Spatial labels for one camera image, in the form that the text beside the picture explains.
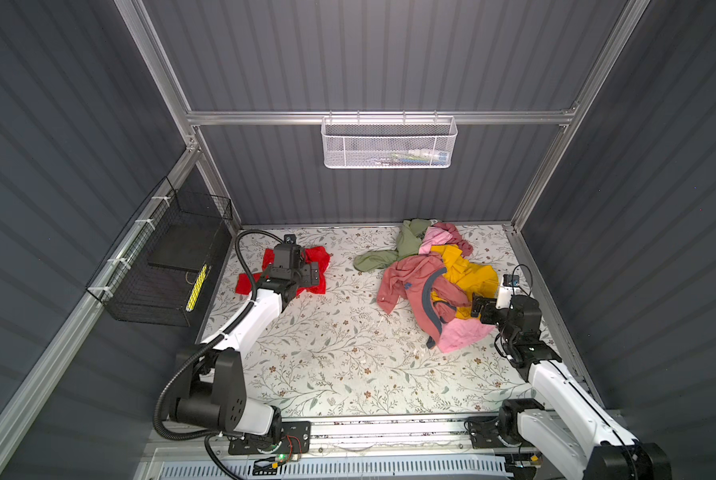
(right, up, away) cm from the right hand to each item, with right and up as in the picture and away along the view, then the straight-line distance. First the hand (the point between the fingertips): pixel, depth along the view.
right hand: (496, 296), depth 84 cm
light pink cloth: (-9, -13, +7) cm, 17 cm away
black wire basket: (-90, +7, -10) cm, 91 cm away
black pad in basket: (-86, +14, -5) cm, 87 cm away
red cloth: (-54, +12, +19) cm, 59 cm away
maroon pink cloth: (-1, +15, +24) cm, 29 cm away
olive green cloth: (-22, +17, +21) cm, 35 cm away
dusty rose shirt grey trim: (-22, +5, +8) cm, 23 cm away
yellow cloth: (0, +3, +12) cm, 13 cm away
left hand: (-58, +8, +5) cm, 59 cm away
